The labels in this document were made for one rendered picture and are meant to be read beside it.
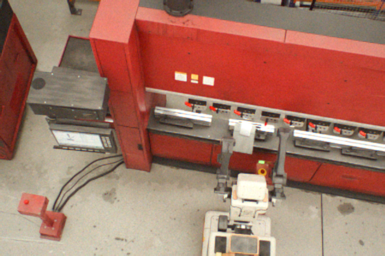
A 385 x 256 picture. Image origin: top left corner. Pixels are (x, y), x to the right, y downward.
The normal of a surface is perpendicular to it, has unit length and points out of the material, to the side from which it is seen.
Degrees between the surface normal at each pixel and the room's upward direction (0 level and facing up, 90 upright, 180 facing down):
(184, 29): 90
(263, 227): 0
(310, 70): 90
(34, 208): 0
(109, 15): 0
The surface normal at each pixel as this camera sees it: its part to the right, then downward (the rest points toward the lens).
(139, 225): 0.02, -0.43
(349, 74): -0.18, 0.89
